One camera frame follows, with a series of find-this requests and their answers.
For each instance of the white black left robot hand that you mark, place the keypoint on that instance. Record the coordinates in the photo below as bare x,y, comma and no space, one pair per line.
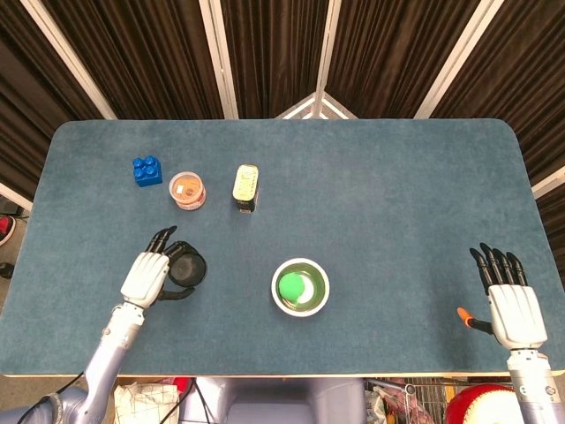
143,278

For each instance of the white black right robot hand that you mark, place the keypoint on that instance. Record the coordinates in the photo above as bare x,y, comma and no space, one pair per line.
514,313

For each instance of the black mug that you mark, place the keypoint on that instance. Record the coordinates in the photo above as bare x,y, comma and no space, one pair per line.
203,276

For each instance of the lilac left robot arm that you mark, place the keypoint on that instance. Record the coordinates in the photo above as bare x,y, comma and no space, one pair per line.
108,353

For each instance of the lilac right robot arm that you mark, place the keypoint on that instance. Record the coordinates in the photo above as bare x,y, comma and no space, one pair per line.
534,388

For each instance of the orange fruit cup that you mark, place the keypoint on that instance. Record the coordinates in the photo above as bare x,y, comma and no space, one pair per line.
187,190

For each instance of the blue toy building block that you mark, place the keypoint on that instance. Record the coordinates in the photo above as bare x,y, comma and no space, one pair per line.
148,174

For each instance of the white checkered bag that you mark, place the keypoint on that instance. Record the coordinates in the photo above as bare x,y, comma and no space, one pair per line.
145,404

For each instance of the black gold luncheon meat can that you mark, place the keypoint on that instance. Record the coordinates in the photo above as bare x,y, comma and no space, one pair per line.
246,187

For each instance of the small black floor object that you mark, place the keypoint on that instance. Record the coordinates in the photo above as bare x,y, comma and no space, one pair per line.
5,270

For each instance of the red shoe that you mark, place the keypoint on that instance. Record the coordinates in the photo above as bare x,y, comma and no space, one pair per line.
6,229

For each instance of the green ball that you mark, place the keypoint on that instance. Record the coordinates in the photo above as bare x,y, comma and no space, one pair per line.
291,286

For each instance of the white bowl with green ball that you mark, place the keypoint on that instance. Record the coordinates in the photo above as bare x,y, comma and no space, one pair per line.
320,287

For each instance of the lilac robot torso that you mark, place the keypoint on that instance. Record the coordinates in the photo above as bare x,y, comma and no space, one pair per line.
273,402

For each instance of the blue felt table cover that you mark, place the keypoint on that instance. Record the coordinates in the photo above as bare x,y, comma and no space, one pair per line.
375,199

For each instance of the dark brown pleated curtain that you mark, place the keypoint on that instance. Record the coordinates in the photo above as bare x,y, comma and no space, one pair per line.
154,53

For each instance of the white triangular screen foot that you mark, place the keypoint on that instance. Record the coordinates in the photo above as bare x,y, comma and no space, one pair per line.
300,108

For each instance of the white screen frame bar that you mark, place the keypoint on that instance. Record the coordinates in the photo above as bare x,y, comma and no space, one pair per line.
15,195
549,181

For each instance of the white screen frame post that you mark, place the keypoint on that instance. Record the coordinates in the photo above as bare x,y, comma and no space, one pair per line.
452,57
329,44
220,57
68,53

